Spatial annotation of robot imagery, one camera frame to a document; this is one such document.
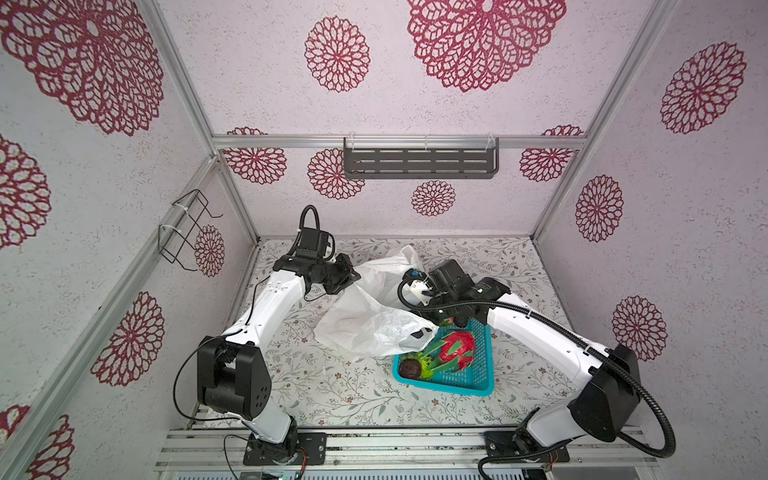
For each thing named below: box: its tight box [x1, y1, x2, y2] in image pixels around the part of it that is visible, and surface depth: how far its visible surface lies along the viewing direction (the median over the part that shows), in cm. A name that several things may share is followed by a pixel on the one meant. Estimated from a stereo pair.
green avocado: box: [416, 352, 434, 379], surface depth 82 cm
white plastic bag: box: [314, 245, 439, 359], surface depth 75 cm
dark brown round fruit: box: [400, 358, 422, 379], surface depth 79 cm
